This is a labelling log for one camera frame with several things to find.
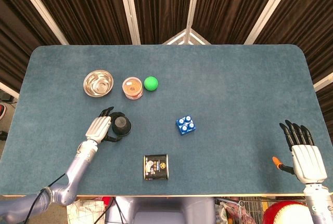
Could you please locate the right lavender robot arm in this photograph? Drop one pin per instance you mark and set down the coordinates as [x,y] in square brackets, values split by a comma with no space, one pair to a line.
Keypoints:
[320,203]

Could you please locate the stainless steel bowl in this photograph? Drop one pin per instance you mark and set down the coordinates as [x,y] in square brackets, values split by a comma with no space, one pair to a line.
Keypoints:
[98,83]

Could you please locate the lavender robot base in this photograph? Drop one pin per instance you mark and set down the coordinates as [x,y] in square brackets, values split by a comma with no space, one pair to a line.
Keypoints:
[161,211]

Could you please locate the left lavender robot arm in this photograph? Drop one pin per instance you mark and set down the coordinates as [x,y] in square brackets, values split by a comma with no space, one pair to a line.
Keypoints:
[76,166]

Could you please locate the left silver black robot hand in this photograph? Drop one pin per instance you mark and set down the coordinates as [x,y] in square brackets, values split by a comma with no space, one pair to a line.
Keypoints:
[100,126]

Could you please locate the green ball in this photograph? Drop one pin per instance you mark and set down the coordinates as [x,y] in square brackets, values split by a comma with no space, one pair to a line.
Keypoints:
[151,83]

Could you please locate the black luncheon meat can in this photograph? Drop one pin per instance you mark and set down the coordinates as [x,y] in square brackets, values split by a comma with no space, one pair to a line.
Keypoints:
[156,167]

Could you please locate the red and white shoe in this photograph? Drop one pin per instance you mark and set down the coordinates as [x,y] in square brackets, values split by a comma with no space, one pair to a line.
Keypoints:
[2,111]

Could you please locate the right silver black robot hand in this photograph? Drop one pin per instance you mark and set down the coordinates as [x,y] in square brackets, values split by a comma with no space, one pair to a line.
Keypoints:
[308,161]

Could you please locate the blue felt table mat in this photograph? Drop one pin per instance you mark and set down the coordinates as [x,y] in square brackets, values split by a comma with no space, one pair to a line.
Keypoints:
[221,78]

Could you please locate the red and white ball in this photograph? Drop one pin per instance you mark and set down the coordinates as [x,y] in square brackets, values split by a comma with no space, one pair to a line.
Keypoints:
[284,213]

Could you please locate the blue building block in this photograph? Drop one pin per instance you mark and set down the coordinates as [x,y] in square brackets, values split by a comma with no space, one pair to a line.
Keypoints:
[186,125]

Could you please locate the black cup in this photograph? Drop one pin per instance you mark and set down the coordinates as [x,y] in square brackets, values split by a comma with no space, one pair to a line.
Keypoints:
[122,125]

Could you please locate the brown curtain folding screen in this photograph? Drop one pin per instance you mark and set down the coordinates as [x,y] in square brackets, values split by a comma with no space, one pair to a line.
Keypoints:
[161,8]

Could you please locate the white checked bag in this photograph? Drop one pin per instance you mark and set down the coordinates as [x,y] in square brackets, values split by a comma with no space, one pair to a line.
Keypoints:
[86,213]

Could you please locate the clear jar with orange contents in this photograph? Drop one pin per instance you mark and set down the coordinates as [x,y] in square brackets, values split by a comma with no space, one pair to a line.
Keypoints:
[132,88]

